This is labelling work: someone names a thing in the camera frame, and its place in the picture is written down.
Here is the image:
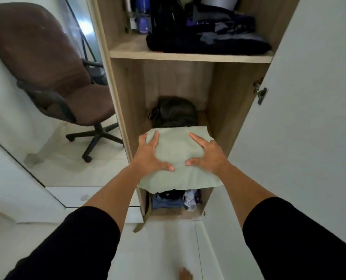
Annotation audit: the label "pile of dark folded clothes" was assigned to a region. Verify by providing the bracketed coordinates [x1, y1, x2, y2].
[146, 3, 272, 55]

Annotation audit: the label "blue folded garment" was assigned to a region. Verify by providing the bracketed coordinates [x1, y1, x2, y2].
[151, 191, 186, 210]

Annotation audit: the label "wooden wardrobe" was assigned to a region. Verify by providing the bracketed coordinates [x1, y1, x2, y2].
[87, 0, 302, 222]

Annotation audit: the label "person's right hand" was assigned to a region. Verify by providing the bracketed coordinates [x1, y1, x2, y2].
[185, 132, 231, 176]

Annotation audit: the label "metal door hinge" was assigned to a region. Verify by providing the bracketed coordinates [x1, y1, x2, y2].
[253, 80, 269, 105]

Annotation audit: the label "grey round container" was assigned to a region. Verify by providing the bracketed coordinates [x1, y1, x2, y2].
[200, 0, 240, 11]

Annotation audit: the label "white wardrobe door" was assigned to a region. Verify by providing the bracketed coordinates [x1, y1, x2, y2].
[203, 0, 346, 280]

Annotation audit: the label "dark grey garment bundle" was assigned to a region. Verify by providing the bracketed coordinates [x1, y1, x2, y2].
[148, 96, 199, 129]

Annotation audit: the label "olive green strap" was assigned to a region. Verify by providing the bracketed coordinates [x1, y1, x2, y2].
[133, 195, 153, 233]

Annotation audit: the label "person's black left sleeve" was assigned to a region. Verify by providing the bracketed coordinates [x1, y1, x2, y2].
[4, 206, 121, 280]

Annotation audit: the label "black bag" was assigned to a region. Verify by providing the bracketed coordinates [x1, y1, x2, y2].
[150, 0, 188, 38]

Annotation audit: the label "person's bare foot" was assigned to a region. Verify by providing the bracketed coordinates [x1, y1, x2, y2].
[178, 267, 194, 280]

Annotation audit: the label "person's right forearm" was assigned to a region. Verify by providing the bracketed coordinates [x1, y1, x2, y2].
[218, 162, 277, 229]

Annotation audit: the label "person's left forearm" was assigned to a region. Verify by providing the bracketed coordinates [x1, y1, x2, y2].
[82, 164, 143, 234]

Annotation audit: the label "person's left hand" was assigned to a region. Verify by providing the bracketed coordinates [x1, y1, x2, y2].
[131, 130, 175, 180]

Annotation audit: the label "person's black right sleeve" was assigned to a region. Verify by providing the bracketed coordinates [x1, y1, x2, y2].
[242, 197, 346, 280]

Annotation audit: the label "light grey crumpled cloth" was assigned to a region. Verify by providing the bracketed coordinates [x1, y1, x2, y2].
[184, 189, 197, 212]

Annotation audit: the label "blue bottle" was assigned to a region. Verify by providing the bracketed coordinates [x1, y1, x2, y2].
[135, 0, 152, 34]

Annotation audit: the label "slim clear bottle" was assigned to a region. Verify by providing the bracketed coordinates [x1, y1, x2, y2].
[124, 0, 137, 33]

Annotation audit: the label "pale green cloth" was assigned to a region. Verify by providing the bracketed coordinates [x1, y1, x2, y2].
[138, 126, 224, 194]

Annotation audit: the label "brown office chair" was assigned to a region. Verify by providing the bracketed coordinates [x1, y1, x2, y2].
[0, 3, 124, 164]

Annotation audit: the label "person's black sleeve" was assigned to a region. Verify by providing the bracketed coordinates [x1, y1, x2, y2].
[242, 197, 346, 280]
[4, 206, 121, 280]

